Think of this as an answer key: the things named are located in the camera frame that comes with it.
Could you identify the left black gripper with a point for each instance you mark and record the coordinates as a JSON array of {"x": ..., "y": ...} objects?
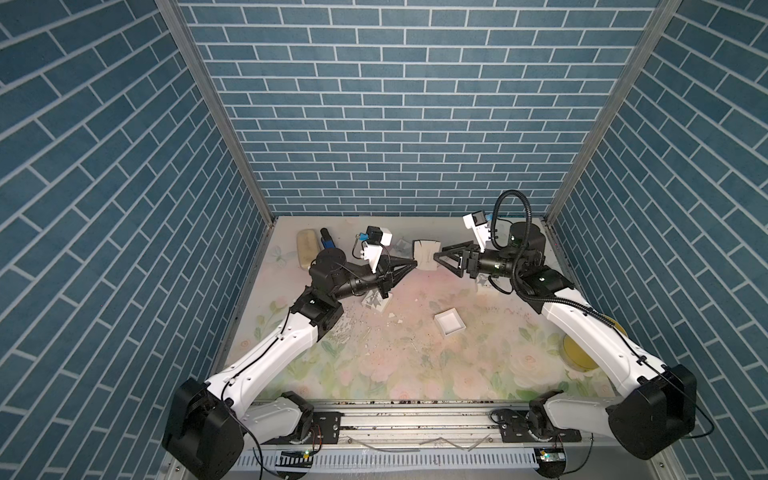
[{"x": 384, "y": 279}]

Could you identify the aluminium corner post left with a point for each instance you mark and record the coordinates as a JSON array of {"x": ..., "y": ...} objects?
[{"x": 181, "y": 34}]

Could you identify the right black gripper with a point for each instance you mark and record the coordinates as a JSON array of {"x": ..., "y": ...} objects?
[{"x": 452, "y": 256}]

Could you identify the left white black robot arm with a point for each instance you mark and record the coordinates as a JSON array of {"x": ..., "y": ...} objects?
[{"x": 210, "y": 420}]

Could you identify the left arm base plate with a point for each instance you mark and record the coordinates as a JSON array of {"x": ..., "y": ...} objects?
[{"x": 324, "y": 427}]

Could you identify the beige zippered pencil case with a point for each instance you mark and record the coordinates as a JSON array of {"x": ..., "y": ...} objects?
[{"x": 308, "y": 247}]

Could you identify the aluminium corner post right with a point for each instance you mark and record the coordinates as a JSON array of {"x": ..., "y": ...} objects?
[{"x": 651, "y": 35}]

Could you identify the white jewelry box base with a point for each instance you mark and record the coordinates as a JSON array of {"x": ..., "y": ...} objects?
[{"x": 450, "y": 322}]

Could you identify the yellow pen cup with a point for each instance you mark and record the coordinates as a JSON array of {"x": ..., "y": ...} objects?
[{"x": 579, "y": 351}]

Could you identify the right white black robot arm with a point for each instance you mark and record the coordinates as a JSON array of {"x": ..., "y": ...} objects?
[{"x": 654, "y": 405}]

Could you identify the aluminium corner post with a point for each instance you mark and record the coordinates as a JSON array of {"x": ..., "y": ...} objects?
[
  {"x": 181, "y": 34},
  {"x": 651, "y": 35}
]

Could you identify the aluminium front rail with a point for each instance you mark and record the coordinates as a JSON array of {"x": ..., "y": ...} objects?
[{"x": 435, "y": 441}]

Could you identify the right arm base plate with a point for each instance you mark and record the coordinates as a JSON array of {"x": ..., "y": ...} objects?
[{"x": 519, "y": 426}]

